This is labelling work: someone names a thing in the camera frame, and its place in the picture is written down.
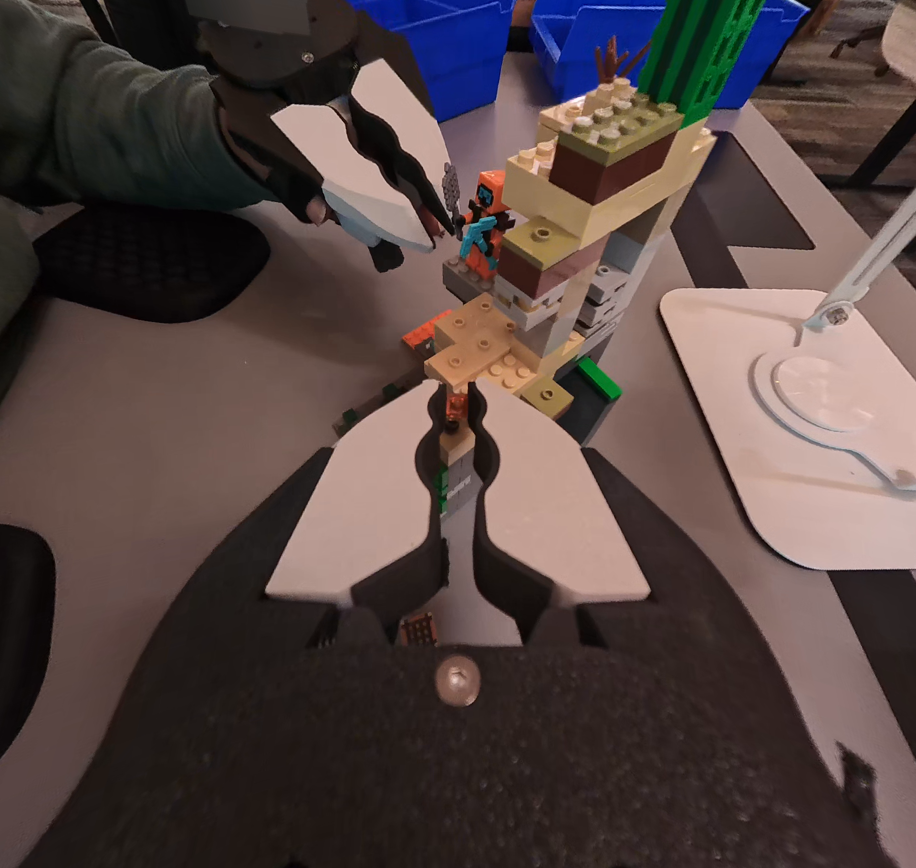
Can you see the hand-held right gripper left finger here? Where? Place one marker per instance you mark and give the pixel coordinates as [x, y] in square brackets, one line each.
[358, 517]

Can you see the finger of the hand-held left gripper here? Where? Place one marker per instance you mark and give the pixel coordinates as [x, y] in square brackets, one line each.
[404, 117]
[343, 167]

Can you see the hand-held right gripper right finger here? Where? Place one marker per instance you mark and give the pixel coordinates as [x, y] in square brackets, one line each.
[565, 517]

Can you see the grey toy axe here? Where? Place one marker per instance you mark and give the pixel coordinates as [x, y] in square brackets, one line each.
[451, 188]

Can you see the brown toy lattice tile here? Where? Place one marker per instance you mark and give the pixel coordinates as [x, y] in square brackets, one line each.
[419, 630]

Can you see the orange toy torch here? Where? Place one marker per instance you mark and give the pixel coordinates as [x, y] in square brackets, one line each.
[456, 405]

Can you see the toy brick building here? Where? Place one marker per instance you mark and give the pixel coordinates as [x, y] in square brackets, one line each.
[608, 188]

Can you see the person's left forearm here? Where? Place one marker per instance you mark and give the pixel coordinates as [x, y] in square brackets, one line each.
[107, 117]

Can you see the person's left hand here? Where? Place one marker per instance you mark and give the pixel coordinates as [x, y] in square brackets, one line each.
[318, 210]

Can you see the blue plastic bin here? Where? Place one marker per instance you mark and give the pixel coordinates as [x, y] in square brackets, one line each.
[458, 45]
[594, 31]

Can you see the teal toy sword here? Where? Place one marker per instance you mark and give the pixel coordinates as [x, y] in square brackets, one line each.
[476, 235]

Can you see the orange toy minifigure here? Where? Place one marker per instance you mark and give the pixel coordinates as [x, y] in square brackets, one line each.
[486, 253]

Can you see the black jacket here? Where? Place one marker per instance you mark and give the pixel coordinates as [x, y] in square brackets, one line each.
[129, 17]

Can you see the white book stand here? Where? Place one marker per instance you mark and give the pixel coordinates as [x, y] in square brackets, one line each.
[715, 381]

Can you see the brown toy twig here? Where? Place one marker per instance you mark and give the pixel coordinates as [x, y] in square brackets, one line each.
[612, 63]

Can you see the black mesh chair seat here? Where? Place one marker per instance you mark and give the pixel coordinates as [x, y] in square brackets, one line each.
[143, 260]
[25, 632]

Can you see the green toy cactus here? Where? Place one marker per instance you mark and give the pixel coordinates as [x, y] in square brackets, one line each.
[708, 31]

